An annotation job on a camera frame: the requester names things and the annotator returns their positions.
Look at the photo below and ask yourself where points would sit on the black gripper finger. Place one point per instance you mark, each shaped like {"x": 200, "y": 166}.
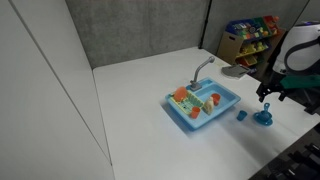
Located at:
{"x": 261, "y": 95}
{"x": 282, "y": 96}

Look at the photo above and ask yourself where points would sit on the yellow green dish rack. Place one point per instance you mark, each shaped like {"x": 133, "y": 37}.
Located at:
{"x": 188, "y": 102}

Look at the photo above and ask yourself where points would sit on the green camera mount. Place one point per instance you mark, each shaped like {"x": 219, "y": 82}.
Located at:
{"x": 300, "y": 82}

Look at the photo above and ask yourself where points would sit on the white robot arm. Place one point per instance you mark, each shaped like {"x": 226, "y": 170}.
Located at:
{"x": 298, "y": 38}

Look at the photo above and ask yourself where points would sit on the grey toy faucet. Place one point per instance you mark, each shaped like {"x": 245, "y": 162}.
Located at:
{"x": 199, "y": 71}

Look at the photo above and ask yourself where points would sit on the yellow storage bin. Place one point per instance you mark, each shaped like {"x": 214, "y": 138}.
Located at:
{"x": 250, "y": 50}

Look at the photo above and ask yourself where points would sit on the wooden toy storage shelf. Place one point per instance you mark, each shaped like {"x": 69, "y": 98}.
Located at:
{"x": 226, "y": 46}

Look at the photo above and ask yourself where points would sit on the cream toy sponge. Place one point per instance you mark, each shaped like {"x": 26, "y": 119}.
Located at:
{"x": 209, "y": 106}

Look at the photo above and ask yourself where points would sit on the blue storage bin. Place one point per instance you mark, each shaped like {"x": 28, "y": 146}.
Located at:
{"x": 238, "y": 27}

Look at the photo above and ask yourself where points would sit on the black tripod stand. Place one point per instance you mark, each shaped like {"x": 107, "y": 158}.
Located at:
{"x": 305, "y": 160}

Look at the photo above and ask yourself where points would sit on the light blue toy sink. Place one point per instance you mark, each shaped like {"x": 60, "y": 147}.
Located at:
{"x": 227, "y": 94}

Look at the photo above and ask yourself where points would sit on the red storage bin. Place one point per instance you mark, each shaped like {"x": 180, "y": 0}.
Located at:
{"x": 270, "y": 20}

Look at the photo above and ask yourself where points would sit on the green storage bin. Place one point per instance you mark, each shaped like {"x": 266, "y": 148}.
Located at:
{"x": 259, "y": 24}

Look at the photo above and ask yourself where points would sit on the small blue toy cup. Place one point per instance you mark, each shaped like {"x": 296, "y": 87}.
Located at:
{"x": 242, "y": 115}

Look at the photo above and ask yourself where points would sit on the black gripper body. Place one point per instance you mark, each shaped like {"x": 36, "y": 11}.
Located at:
{"x": 273, "y": 88}

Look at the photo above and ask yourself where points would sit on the black vertical pole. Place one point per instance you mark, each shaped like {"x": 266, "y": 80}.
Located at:
{"x": 204, "y": 30}

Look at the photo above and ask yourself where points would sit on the blue toy ladle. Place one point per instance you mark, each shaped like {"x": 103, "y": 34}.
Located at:
{"x": 266, "y": 107}

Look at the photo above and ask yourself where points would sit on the blue toy plate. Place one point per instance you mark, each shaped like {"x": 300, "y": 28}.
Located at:
{"x": 267, "y": 123}

